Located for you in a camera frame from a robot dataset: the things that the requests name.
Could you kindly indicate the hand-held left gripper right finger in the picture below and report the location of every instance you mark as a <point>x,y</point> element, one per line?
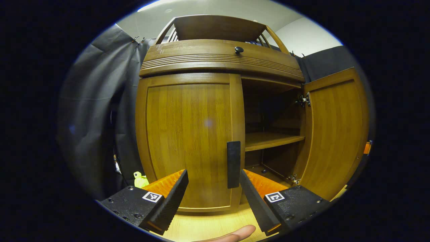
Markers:
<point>258,205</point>

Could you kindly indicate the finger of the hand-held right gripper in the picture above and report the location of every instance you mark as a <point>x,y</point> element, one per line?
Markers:
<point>367,148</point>

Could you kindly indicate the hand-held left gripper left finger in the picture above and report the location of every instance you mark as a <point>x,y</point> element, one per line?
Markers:
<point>171,201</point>

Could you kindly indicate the wooden shoe cabinet door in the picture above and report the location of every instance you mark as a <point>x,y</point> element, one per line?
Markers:
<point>336,134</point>
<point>188,134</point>

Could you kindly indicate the wooden double-door shoe cabinet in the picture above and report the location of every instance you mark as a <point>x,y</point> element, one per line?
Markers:
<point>215,28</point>

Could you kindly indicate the green frog plush toy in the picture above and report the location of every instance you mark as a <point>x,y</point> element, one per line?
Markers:
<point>138,179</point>

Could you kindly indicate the black backdrop cloth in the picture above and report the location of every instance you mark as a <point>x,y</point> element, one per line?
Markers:
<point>94,101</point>

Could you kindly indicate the wooden drawer with black knob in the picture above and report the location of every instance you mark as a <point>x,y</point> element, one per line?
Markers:
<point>195,55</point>

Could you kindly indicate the ceiling light panel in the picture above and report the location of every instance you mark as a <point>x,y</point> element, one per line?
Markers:
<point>158,4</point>

